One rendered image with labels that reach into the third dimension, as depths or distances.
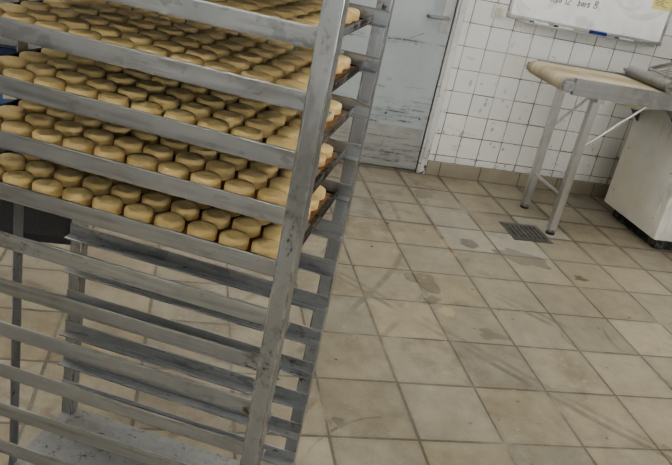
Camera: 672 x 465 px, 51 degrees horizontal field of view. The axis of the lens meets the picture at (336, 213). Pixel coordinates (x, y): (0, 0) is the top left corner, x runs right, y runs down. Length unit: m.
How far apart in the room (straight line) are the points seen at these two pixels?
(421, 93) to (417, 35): 0.38
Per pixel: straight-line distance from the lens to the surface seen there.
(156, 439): 1.99
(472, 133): 4.94
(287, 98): 1.02
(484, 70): 4.84
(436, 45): 4.73
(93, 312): 1.29
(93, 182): 1.32
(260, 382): 1.18
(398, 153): 4.86
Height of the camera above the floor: 1.47
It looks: 22 degrees down
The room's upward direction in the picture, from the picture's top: 12 degrees clockwise
